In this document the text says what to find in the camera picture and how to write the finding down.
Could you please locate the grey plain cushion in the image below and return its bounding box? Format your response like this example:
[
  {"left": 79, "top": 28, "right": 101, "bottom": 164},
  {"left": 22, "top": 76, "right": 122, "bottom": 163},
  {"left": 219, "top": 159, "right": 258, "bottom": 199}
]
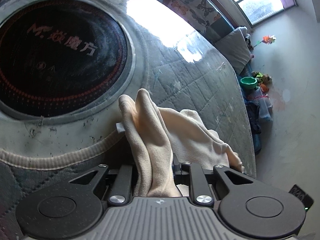
[{"left": 215, "top": 26, "right": 252, "bottom": 75}]

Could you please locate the blue clothes pile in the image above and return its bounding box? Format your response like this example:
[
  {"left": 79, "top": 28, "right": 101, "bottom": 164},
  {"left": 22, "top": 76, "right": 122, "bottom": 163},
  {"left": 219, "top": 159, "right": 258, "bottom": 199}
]
[{"left": 241, "top": 87, "right": 273, "bottom": 155}]

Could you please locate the colourful pinwheel toy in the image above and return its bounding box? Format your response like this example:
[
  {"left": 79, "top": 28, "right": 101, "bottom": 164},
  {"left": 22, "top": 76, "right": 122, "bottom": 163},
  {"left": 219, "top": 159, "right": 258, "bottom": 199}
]
[{"left": 253, "top": 35, "right": 276, "bottom": 48}]

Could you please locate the stuffed toys pile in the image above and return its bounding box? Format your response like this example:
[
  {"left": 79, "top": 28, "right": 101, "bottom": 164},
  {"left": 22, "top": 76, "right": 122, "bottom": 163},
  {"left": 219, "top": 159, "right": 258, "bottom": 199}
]
[{"left": 252, "top": 72, "right": 272, "bottom": 93}]

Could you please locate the right butterfly cushion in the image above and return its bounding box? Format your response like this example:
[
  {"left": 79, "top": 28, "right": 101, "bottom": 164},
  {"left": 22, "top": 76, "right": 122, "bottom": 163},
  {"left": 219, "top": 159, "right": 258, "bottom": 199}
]
[{"left": 168, "top": 0, "right": 222, "bottom": 35}]

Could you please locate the black round induction cooktop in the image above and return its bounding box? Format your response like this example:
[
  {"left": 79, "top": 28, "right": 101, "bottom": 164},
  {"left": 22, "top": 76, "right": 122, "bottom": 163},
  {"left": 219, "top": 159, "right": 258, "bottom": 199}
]
[{"left": 1, "top": 0, "right": 128, "bottom": 117}]

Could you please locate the cream knit garment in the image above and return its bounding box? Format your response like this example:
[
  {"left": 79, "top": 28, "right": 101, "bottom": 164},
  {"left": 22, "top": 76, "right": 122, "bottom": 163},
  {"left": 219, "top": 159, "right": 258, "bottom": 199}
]
[{"left": 118, "top": 89, "right": 244, "bottom": 197}]

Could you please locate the green plastic bowl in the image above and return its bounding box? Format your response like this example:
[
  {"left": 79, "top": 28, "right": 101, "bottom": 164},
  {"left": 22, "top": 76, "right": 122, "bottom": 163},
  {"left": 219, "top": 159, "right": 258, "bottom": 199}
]
[{"left": 240, "top": 76, "right": 258, "bottom": 90}]

